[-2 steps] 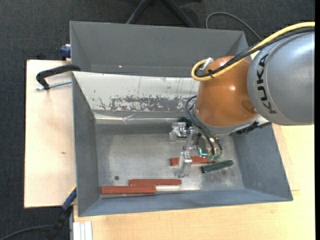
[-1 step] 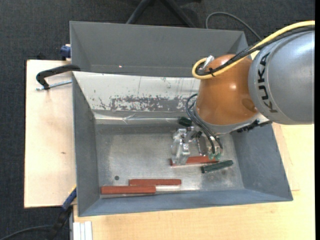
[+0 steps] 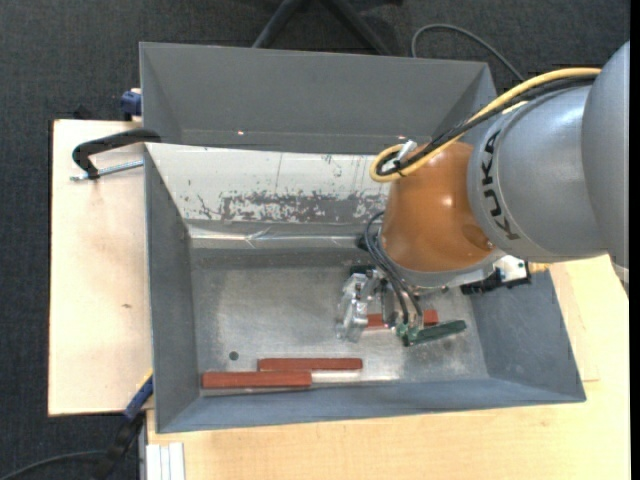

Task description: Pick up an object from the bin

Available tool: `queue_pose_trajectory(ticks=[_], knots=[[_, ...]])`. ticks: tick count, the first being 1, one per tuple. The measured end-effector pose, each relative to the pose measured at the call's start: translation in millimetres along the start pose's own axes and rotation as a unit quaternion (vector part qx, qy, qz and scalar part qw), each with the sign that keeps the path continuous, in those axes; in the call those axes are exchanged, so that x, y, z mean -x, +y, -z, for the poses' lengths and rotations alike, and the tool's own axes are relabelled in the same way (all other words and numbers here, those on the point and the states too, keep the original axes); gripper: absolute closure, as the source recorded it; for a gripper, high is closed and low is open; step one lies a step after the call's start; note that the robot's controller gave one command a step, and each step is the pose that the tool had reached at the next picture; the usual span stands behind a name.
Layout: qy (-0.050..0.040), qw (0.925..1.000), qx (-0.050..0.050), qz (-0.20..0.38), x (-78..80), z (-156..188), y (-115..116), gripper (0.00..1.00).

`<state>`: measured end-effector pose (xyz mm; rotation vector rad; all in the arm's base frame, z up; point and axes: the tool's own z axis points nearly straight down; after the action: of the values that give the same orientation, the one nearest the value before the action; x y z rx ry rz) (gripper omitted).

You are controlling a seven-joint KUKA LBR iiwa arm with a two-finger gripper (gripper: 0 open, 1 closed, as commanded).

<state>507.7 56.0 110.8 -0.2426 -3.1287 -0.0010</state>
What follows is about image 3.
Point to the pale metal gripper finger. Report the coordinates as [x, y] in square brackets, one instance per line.
[354, 288]
[352, 324]

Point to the red-brown flat block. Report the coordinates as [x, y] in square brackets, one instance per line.
[430, 316]
[257, 380]

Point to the grey metal bin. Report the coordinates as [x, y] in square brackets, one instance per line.
[280, 288]

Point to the dark green flat block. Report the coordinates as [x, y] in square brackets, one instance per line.
[440, 330]

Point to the pale wood board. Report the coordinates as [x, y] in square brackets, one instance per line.
[97, 278]

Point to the black cylinder on white bracket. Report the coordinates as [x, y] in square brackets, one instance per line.
[507, 273]

